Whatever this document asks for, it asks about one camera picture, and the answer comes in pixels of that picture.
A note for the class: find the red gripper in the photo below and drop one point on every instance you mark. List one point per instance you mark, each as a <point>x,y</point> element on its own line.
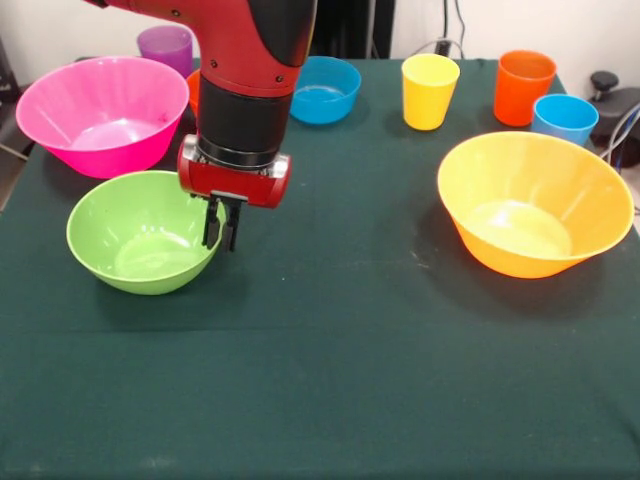
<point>235,186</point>

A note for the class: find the green plastic bowl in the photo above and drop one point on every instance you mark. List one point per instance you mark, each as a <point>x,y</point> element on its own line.
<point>135,240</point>

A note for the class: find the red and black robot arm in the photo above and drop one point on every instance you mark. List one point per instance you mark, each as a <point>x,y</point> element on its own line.
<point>245,75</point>

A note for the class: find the orange plastic bowl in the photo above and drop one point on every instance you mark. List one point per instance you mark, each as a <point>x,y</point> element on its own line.
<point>193,92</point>

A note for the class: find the dark green tablecloth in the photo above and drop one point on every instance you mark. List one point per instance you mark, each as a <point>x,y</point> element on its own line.
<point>300,350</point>

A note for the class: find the pink plastic bowl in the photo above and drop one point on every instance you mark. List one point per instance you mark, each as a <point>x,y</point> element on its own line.
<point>100,100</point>

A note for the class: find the blue plastic bowl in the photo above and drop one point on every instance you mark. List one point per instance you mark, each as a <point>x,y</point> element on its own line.
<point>330,85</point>

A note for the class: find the purple plastic cup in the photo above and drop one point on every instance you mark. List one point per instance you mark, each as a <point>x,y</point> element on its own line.
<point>165,47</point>

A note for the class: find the yellow plastic cup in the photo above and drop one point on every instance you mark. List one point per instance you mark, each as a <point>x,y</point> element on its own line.
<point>430,100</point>

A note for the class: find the yellow plastic bowl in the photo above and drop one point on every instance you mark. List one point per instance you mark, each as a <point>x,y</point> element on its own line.
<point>530,175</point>

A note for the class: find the orange plastic cup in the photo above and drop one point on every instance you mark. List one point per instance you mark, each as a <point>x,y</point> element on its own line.
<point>520,95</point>

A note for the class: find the blue plastic cup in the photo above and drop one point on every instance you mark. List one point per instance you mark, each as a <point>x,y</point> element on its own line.
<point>565,122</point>

